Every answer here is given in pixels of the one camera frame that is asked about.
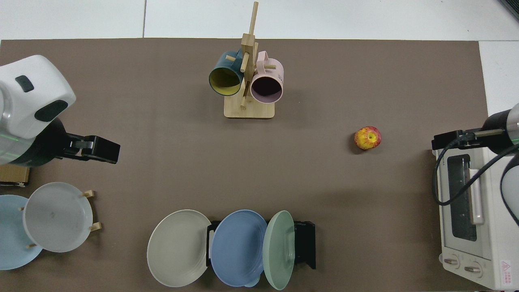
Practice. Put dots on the pale toaster oven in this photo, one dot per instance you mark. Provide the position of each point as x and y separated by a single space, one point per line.
494 243

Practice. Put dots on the dark blue cup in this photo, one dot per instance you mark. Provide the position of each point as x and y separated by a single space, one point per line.
221 65

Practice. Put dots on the wooden plate rack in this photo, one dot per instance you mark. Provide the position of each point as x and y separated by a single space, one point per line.
95 227

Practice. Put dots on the light blue plate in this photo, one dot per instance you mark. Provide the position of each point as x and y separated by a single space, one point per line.
12 235

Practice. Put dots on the dark corner object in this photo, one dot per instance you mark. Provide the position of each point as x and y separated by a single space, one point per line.
511 7

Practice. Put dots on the black dish rack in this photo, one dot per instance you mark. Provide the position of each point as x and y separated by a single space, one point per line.
305 243

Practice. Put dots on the red yellow apple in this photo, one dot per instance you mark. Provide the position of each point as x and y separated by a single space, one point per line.
367 138

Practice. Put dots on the pink cup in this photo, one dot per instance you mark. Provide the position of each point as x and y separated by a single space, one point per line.
273 71

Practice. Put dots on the brown table cloth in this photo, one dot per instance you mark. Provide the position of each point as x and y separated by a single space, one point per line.
344 194

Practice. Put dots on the beige plate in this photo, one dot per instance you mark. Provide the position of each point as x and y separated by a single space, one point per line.
178 247

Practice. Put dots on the green plate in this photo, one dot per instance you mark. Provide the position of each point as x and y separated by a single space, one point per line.
277 251

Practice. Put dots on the wooden cup stand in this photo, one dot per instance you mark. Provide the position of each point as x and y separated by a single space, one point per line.
253 109

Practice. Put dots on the grey plate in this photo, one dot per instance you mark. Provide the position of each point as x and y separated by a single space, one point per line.
56 217

